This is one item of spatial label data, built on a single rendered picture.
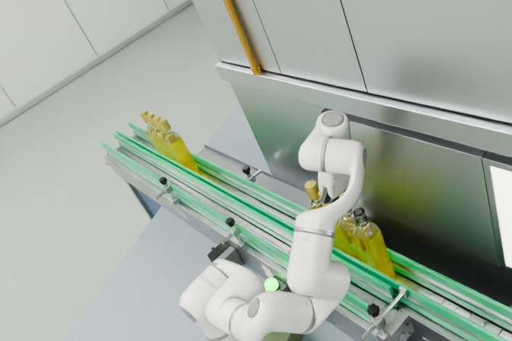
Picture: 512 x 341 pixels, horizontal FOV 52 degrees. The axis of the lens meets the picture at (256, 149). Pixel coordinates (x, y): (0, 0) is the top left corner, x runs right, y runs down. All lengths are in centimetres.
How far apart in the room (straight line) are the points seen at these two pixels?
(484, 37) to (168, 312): 139
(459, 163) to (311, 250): 37
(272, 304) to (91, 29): 622
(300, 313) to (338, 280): 11
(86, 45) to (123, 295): 527
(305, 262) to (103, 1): 630
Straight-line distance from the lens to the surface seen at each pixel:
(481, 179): 120
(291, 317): 116
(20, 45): 688
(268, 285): 169
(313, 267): 108
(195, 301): 137
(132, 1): 731
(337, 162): 111
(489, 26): 100
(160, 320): 195
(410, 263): 146
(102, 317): 212
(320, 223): 109
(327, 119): 118
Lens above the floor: 206
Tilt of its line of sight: 32 degrees down
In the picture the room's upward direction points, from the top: 25 degrees counter-clockwise
